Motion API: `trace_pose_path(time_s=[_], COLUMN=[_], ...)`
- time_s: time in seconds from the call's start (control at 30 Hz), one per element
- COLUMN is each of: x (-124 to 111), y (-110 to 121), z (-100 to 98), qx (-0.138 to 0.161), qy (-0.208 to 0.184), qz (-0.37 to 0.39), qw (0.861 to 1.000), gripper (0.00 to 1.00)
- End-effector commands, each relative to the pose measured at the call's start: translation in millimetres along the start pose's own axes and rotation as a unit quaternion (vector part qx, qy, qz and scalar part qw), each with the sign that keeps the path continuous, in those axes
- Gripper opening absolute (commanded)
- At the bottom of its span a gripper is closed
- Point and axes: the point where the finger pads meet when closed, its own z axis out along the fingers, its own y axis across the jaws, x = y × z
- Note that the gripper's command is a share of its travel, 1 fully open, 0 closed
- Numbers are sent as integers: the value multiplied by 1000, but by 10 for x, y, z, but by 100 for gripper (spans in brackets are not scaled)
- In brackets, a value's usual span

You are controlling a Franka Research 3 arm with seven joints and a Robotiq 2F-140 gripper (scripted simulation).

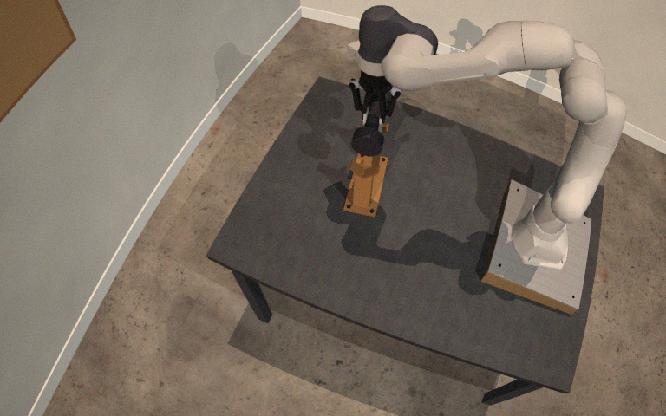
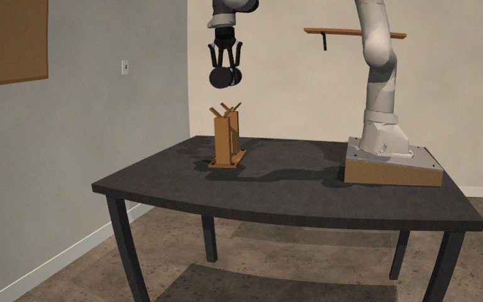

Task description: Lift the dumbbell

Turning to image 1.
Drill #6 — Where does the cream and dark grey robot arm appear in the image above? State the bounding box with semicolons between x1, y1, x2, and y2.
347;5;627;270

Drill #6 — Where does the dark grey dumbbell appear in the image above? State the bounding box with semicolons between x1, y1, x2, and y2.
351;91;392;157

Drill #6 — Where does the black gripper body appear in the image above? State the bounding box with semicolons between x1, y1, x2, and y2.
359;71;392;95

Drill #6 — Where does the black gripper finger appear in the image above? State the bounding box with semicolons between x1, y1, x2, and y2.
349;79;372;127
377;85;401;132

